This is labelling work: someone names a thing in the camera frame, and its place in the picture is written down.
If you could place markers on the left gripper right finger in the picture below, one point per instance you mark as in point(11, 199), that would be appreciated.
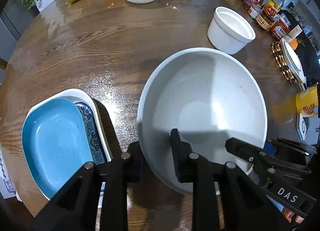
point(244, 204)

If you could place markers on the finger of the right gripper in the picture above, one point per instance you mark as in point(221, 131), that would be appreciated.
point(308, 150)
point(254, 154)

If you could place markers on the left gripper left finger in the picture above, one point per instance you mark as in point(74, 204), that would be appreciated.
point(94, 187)

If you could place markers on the large white bowl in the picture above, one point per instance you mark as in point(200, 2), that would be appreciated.
point(209, 97)

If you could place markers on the blue patterned plate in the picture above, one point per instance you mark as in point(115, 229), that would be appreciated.
point(92, 120)

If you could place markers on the teal blue dish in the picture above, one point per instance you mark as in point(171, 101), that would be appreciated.
point(55, 144)

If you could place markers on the white ramekin cup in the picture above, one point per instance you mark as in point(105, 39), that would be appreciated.
point(229, 32)

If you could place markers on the right hand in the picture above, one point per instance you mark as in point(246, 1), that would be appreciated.
point(291, 217)

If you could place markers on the white round device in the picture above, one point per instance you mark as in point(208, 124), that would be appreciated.
point(301, 127)

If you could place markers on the yellow food box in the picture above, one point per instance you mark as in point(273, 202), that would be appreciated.
point(307, 102)

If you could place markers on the white plate on trivet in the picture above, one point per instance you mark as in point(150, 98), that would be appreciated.
point(292, 61)

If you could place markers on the wooden bead trivet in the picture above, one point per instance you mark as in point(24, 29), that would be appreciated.
point(276, 51)

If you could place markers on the small orange fruit right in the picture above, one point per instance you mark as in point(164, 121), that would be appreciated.
point(294, 44)

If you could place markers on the red label jar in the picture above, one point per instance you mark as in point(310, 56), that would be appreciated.
point(279, 29)

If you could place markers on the brown sauce jar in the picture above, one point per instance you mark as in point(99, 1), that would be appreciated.
point(264, 21)

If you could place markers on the yellow cap oil bottle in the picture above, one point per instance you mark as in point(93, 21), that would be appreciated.
point(272, 7)

